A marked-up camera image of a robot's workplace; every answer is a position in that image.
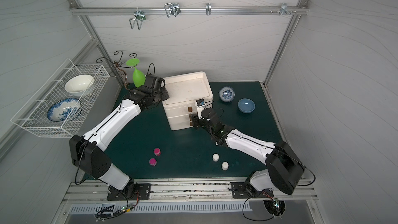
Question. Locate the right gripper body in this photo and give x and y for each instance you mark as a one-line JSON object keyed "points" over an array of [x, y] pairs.
{"points": [[196, 122]]}

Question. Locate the white three-drawer cabinet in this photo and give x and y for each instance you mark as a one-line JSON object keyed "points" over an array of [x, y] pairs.
{"points": [[184, 91]]}

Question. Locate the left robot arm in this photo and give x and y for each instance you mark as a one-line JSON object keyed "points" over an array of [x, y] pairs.
{"points": [[88, 151]]}

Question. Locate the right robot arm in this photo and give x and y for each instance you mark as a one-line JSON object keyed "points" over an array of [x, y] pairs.
{"points": [[283, 168]]}

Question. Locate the white paint can left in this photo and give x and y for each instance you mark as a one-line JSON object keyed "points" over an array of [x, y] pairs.
{"points": [[215, 157]]}

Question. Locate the white paint can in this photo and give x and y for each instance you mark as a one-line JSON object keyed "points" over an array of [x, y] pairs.
{"points": [[215, 157], [225, 166]]}

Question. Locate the white paint can right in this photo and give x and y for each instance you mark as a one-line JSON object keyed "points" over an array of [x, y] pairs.
{"points": [[225, 166]]}

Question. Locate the pink paint can far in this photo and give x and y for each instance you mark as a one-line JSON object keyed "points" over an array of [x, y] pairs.
{"points": [[157, 151]]}

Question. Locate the pink paint can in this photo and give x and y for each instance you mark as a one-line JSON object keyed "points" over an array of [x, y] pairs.
{"points": [[152, 162], [157, 151]]}

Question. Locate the pink paint can near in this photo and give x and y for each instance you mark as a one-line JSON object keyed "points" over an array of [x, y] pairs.
{"points": [[152, 162]]}

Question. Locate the green upturned wine glass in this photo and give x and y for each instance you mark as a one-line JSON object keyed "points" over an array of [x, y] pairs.
{"points": [[138, 76]]}

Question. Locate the small blue patterned bowl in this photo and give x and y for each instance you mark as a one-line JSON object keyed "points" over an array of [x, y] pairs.
{"points": [[227, 94]]}

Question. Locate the plain blue bowl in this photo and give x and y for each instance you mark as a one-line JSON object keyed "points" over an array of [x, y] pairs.
{"points": [[246, 106]]}

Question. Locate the dark metal glass rack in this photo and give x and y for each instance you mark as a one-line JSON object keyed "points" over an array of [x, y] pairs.
{"points": [[119, 65]]}

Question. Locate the metal hook with green tag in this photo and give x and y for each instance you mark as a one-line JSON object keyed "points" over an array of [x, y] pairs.
{"points": [[137, 20]]}

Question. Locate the white bowl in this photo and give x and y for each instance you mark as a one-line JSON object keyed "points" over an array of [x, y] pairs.
{"points": [[79, 84]]}

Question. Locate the blue patterned plate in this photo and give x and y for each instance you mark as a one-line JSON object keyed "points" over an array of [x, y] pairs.
{"points": [[66, 109]]}

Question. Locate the small metal hook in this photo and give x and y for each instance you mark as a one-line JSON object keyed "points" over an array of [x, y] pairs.
{"points": [[208, 9]]}

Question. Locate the white vent grille strip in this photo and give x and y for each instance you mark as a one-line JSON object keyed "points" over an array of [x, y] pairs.
{"points": [[165, 207]]}

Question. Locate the right end metal hook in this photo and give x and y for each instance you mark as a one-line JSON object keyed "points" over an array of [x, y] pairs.
{"points": [[283, 11]]}

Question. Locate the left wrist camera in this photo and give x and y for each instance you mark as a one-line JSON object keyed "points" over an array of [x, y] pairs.
{"points": [[154, 82]]}

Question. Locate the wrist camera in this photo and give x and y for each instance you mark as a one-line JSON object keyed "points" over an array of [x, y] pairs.
{"points": [[200, 105], [154, 82]]}

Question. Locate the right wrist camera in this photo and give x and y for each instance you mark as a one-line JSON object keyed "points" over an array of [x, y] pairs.
{"points": [[200, 105]]}

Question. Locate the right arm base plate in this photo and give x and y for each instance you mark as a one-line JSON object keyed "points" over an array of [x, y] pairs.
{"points": [[240, 191]]}

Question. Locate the aluminium top rail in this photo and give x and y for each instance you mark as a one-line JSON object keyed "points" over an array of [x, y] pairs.
{"points": [[185, 11]]}

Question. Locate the double wire hook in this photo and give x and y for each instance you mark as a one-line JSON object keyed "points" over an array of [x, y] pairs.
{"points": [[172, 9]]}

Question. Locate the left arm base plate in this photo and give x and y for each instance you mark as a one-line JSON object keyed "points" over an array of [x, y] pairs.
{"points": [[130, 192]]}

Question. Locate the white wire basket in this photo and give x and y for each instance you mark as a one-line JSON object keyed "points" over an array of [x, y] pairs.
{"points": [[32, 117]]}

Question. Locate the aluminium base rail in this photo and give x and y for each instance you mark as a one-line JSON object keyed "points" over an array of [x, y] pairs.
{"points": [[162, 190]]}

